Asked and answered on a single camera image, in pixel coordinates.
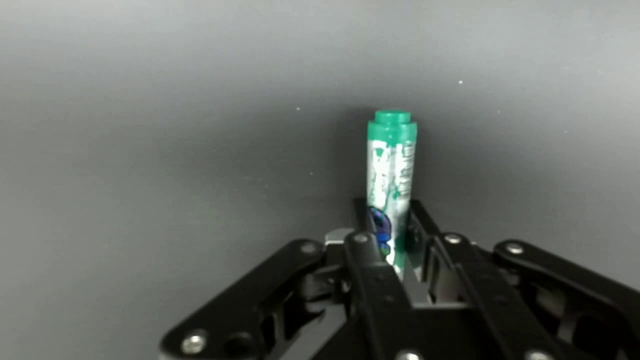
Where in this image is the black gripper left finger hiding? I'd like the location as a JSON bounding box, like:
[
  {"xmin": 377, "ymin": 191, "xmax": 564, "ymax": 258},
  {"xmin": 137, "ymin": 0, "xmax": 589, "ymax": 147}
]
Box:
[{"xmin": 158, "ymin": 197, "xmax": 429, "ymax": 360}]

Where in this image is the green marker pen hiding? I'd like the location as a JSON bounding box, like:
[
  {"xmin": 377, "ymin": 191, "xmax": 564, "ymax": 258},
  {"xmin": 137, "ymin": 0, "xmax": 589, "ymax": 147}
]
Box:
[{"xmin": 365, "ymin": 108, "xmax": 422, "ymax": 277}]

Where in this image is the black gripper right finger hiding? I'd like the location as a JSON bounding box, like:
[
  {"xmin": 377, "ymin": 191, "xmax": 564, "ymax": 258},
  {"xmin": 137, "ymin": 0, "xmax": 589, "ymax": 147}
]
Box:
[{"xmin": 406, "ymin": 197, "xmax": 640, "ymax": 360}]

